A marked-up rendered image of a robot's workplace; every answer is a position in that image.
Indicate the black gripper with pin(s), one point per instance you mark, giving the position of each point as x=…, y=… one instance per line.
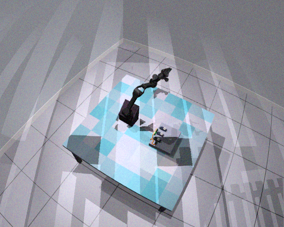
x=164, y=73

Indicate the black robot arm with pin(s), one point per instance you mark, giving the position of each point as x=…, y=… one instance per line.
x=127, y=112

